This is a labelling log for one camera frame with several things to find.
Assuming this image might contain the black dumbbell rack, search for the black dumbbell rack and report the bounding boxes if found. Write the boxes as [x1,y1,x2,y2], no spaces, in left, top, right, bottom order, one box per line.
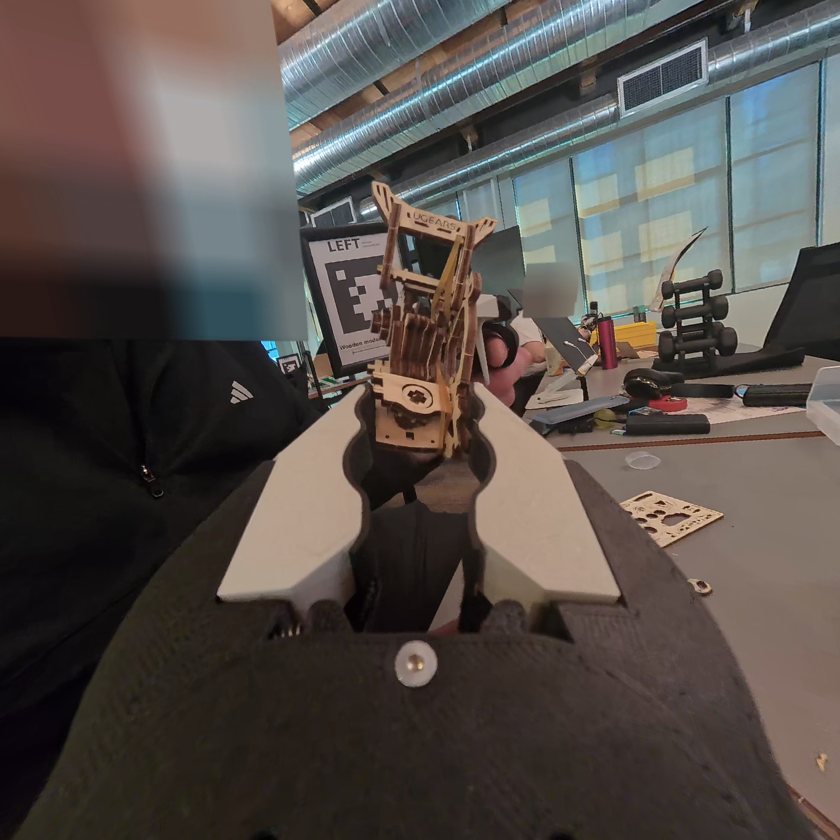
[658,268,741,380]

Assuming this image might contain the wooden buggy model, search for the wooden buggy model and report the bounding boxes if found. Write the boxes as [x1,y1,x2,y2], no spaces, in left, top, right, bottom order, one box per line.
[367,180,500,461]

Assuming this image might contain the person's body in black clothing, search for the person's body in black clothing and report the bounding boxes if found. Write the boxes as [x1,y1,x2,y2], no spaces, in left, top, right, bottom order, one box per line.
[0,336,329,840]

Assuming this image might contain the white vent grille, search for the white vent grille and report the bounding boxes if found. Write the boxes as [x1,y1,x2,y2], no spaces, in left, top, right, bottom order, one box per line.
[616,37,710,119]

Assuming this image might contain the black headphones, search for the black headphones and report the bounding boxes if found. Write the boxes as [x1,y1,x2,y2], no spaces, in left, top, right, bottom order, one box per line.
[621,367,685,413]

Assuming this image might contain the silver ceiling duct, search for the silver ceiling duct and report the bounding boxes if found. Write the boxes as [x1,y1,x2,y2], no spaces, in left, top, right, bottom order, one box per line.
[279,0,840,198]

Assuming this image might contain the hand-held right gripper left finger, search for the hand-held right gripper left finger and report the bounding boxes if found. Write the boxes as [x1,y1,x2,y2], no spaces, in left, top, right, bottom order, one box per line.
[215,384,370,632]

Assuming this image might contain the clear plastic box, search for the clear plastic box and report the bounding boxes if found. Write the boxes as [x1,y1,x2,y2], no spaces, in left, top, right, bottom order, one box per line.
[805,365,840,449]

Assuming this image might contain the plywood parts sheet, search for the plywood parts sheet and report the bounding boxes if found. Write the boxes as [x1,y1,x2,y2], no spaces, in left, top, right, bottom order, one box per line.
[619,495,725,548]

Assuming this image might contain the black open laptop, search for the black open laptop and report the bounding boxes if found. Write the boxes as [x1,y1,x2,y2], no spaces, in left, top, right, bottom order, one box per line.
[682,243,840,380]

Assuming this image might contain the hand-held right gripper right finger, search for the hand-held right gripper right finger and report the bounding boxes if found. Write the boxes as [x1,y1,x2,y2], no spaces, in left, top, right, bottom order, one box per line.
[458,386,624,634]

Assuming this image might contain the white phone stand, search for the white phone stand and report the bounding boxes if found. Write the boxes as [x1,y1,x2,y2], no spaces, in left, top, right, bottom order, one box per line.
[533,364,601,410]

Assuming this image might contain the black flat case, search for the black flat case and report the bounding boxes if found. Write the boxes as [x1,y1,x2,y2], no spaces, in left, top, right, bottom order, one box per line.
[624,413,712,437]

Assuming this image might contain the black zip pouch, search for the black zip pouch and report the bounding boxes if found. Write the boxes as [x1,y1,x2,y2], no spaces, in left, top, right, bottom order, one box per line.
[743,382,815,410]

